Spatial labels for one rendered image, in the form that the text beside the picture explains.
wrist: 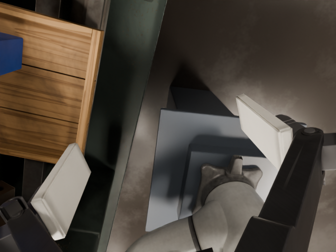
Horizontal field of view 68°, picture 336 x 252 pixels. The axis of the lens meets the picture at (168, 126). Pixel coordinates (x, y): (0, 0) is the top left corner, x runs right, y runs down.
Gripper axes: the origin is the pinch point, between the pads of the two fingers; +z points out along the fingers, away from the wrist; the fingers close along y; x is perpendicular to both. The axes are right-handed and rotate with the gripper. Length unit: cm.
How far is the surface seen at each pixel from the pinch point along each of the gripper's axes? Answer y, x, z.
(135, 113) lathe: -12, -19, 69
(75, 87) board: -16.5, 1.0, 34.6
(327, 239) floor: 91, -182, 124
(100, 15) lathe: -7.2, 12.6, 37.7
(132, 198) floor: -42, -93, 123
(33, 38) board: -20.3, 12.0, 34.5
